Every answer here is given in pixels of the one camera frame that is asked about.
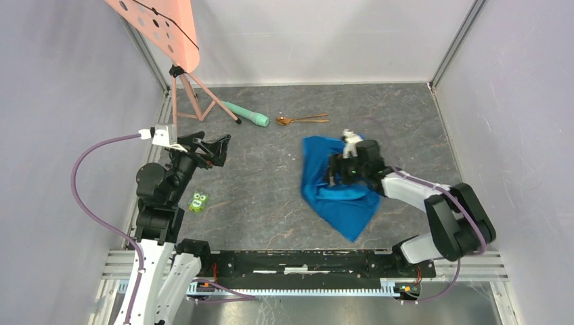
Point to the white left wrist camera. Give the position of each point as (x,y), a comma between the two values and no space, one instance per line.
(163,135)

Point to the white cable duct strip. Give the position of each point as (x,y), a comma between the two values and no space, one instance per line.
(385,290)

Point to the mint green flashlight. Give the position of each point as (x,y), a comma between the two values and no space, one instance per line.
(255,117)

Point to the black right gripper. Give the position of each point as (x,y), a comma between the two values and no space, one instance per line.
(336,162)

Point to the gold fork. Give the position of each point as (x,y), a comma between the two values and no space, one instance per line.
(304,118)

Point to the gold spoon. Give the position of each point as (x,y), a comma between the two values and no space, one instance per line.
(281,121)

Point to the green owl toy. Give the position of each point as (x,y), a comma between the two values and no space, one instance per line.
(198,201)

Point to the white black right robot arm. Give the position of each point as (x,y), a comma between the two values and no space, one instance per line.
(458,223)

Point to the blue cloth napkin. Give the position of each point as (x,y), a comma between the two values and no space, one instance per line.
(347,208)

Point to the pink music stand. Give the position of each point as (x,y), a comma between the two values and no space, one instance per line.
(170,26)

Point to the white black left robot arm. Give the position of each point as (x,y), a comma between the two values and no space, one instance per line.
(163,266)

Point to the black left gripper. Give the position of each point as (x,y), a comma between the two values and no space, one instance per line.
(191,143)

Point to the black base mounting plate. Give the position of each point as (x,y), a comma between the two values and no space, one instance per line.
(310,269)

